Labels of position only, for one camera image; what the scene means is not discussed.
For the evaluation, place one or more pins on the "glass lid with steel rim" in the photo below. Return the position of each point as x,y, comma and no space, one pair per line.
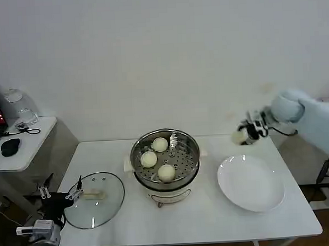
103,211

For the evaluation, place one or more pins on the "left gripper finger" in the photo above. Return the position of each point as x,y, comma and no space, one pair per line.
78,191
45,192

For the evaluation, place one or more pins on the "pale right robot arm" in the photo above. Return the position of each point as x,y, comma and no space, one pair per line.
319,120

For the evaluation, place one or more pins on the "steel steamer with cream base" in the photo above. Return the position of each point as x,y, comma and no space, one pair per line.
168,195

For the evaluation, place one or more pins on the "white side table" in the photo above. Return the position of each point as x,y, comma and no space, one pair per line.
36,146

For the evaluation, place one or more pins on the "small black gadget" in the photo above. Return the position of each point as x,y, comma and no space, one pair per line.
21,126

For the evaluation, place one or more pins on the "clear glass jar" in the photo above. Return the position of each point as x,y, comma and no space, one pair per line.
24,108

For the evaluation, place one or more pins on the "white round plate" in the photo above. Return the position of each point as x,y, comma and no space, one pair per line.
250,184

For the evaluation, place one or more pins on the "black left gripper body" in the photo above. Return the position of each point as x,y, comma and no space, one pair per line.
54,206

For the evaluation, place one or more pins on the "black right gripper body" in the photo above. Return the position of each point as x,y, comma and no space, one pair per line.
260,129

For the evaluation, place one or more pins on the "black computer mouse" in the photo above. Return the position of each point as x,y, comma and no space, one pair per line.
10,147

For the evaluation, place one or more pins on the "white steamed bun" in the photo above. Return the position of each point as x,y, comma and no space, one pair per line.
238,138
166,173
149,159
159,144

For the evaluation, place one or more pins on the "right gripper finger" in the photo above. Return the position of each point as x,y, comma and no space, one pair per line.
251,140
244,125

